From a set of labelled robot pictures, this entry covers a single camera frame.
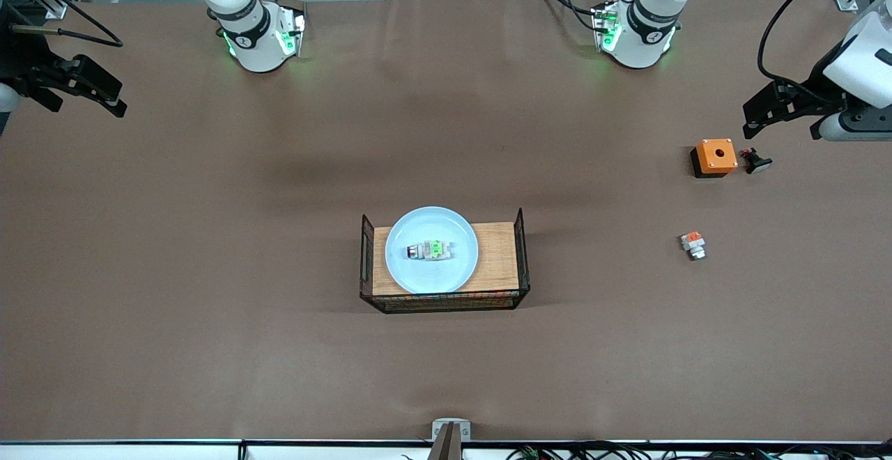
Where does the wooden board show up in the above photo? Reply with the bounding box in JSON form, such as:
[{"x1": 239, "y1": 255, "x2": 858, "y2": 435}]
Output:
[{"x1": 371, "y1": 222, "x2": 521, "y2": 300}]

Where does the black wire basket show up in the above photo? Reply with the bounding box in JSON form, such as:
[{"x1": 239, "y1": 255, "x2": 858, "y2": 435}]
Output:
[{"x1": 359, "y1": 208, "x2": 531, "y2": 316}]

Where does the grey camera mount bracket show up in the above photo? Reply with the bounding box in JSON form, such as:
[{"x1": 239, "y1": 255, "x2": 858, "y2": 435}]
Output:
[{"x1": 431, "y1": 418, "x2": 472, "y2": 460}]

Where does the light blue plate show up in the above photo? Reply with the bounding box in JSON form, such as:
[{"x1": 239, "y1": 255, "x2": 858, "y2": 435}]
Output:
[{"x1": 385, "y1": 206, "x2": 479, "y2": 295}]

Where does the brown table cover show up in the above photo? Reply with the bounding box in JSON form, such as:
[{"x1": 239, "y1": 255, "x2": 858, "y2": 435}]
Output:
[{"x1": 0, "y1": 0, "x2": 892, "y2": 444}]

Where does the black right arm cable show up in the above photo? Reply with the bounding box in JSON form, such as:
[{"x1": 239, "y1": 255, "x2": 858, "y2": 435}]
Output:
[{"x1": 0, "y1": 0, "x2": 126, "y2": 49}]

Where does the white table edge rail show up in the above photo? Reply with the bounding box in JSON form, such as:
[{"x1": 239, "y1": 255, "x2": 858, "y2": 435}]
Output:
[{"x1": 0, "y1": 439, "x2": 892, "y2": 460}]

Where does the black push button head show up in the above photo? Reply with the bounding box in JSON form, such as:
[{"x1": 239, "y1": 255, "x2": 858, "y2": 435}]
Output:
[{"x1": 740, "y1": 146, "x2": 774, "y2": 175}]

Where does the orange button enclosure box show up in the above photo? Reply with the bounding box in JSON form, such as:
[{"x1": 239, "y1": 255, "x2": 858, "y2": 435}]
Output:
[{"x1": 690, "y1": 138, "x2": 739, "y2": 179}]

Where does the grey connector box green light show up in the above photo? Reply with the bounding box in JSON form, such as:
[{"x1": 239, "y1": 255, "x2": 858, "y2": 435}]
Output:
[
  {"x1": 275, "y1": 3, "x2": 308, "y2": 58},
  {"x1": 590, "y1": 0, "x2": 622, "y2": 54}
]

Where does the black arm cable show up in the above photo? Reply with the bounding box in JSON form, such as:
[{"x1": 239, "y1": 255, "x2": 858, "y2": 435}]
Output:
[
  {"x1": 0, "y1": 0, "x2": 126, "y2": 49},
  {"x1": 757, "y1": 0, "x2": 880, "y2": 95}
]

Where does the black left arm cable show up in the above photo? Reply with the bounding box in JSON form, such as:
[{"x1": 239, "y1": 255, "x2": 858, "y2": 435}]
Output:
[{"x1": 757, "y1": 0, "x2": 880, "y2": 95}]

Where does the black cable bundle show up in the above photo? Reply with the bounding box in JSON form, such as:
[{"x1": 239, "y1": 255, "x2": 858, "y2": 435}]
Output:
[{"x1": 505, "y1": 441, "x2": 892, "y2": 460}]

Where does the red push button green block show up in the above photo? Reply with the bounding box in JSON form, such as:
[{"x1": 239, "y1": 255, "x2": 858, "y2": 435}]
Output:
[{"x1": 406, "y1": 240, "x2": 454, "y2": 263}]

